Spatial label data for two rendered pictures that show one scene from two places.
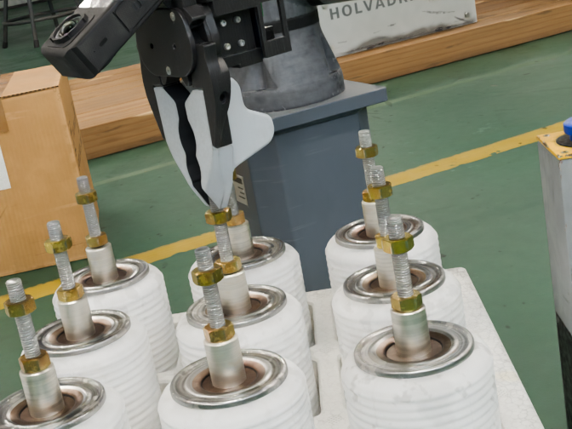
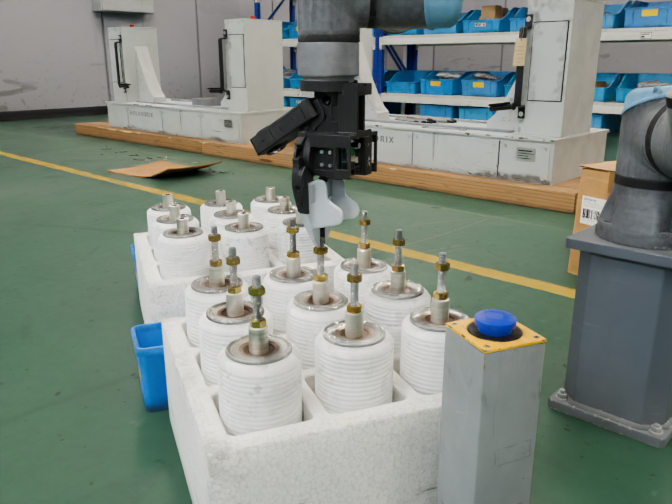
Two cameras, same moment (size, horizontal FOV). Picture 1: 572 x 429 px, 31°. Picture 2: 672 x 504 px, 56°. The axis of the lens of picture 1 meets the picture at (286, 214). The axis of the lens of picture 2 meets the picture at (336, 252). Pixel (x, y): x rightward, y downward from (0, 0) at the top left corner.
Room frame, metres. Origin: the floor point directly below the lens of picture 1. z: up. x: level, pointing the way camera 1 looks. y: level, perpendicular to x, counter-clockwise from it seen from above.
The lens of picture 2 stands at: (0.41, -0.70, 0.57)
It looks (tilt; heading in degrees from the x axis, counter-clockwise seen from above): 17 degrees down; 66
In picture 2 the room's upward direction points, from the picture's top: straight up
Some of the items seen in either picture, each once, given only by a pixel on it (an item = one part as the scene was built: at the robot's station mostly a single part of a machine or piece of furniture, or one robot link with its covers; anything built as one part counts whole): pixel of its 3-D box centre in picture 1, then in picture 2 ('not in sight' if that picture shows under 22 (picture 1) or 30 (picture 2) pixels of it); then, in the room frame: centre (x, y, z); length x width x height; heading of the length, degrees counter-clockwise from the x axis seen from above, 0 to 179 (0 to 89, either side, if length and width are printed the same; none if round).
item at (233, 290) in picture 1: (233, 291); (320, 291); (0.72, 0.05, 0.26); 0.02 x 0.02 x 0.03
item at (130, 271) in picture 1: (105, 277); (363, 266); (0.85, 0.16, 0.25); 0.08 x 0.08 x 0.01
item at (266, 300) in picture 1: (237, 307); (320, 300); (0.72, 0.05, 0.25); 0.08 x 0.08 x 0.01
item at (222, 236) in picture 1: (223, 242); (320, 264); (0.72, 0.05, 0.30); 0.01 x 0.01 x 0.08
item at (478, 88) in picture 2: not in sight; (492, 83); (4.16, 4.15, 0.36); 0.50 x 0.38 x 0.21; 24
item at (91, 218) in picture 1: (91, 220); (364, 234); (0.85, 0.16, 0.30); 0.01 x 0.01 x 0.08
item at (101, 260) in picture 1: (102, 264); (363, 258); (0.85, 0.16, 0.26); 0.02 x 0.02 x 0.03
